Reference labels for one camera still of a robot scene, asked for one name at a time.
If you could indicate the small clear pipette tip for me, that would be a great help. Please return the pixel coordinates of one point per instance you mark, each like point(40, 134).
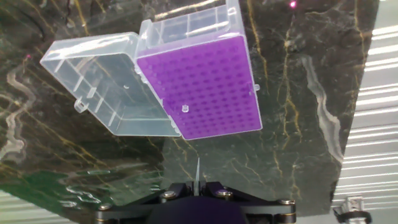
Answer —
point(185, 109)
point(197, 177)

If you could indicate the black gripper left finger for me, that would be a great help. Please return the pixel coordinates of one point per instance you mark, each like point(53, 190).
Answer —
point(130, 211)

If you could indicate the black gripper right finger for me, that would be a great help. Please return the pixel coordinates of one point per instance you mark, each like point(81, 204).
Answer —
point(267, 210)

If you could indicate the dark marble pattern mat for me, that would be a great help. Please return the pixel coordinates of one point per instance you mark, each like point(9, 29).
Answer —
point(295, 140)

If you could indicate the purple pipette tip holder box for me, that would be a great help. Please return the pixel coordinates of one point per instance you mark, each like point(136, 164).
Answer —
point(211, 87)

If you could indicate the grey metal clamp bracket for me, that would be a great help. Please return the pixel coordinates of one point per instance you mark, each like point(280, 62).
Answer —
point(353, 203)

